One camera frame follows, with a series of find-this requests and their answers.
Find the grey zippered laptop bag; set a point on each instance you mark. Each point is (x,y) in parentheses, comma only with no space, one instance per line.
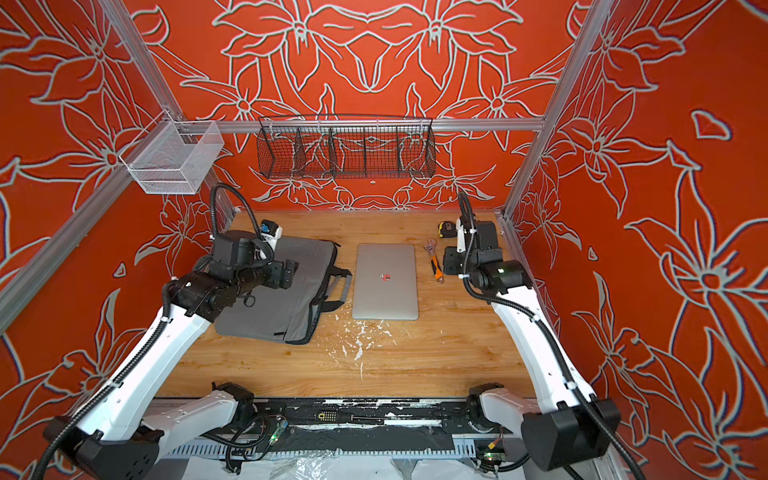
(291,316)

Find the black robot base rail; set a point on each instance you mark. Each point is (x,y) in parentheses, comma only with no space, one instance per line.
(452,415)

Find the white wire mesh basket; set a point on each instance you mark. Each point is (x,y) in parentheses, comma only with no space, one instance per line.
(174,158)

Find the yellow black tape measure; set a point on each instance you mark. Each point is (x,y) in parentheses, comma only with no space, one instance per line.
(447,229)

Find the black wire wall basket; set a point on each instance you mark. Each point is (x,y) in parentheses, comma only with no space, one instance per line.
(354,148)

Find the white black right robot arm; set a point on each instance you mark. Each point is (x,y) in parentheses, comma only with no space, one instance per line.
(566,423)

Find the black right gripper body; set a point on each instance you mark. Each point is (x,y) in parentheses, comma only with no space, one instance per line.
(463,262)

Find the silver laptop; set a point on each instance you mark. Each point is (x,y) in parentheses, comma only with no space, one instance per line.
(385,283)

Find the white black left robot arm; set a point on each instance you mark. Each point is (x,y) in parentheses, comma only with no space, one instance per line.
(109,436)

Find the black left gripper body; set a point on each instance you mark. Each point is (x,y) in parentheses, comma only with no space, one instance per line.
(265,272)

